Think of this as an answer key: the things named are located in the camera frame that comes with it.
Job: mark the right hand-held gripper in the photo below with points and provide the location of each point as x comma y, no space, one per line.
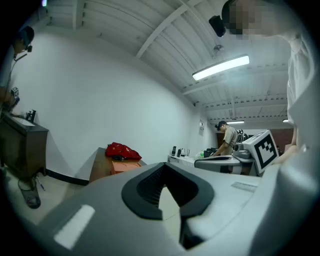
262,152

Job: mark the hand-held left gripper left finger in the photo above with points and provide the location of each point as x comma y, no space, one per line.
105,200

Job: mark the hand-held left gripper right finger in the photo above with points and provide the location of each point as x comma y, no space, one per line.
225,195

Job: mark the orange plastic tray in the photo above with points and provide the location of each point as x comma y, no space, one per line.
126,167

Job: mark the person's right forearm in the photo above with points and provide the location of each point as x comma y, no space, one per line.
287,153

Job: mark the black box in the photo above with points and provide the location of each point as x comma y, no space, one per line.
210,152

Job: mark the green bag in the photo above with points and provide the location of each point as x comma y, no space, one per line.
200,154

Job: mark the brown wooden desk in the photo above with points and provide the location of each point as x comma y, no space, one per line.
101,165

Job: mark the white table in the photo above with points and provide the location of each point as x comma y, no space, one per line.
181,160

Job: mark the black bottle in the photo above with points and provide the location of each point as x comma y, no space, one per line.
179,153
174,151

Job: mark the long ceiling light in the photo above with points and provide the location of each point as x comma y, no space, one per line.
221,67
285,120
235,122

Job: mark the small black pouch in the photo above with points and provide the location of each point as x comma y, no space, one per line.
118,157

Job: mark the red backpack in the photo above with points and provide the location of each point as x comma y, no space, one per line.
122,150

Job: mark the blue pen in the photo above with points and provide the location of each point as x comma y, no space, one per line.
40,184

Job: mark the dark wooden cabinet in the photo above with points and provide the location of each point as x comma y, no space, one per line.
22,147

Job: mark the small black desktop device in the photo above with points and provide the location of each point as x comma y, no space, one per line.
31,116

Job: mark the white paper sheet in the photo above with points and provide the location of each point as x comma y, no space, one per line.
23,121

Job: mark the round ceiling fixture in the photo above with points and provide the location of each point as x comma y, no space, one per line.
218,48

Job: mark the person's white shirt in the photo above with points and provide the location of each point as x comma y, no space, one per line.
300,80

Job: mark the person's head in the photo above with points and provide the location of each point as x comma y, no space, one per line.
252,17

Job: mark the white wall poster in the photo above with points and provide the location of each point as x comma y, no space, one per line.
201,128

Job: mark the black head camera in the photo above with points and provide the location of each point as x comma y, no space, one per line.
217,25

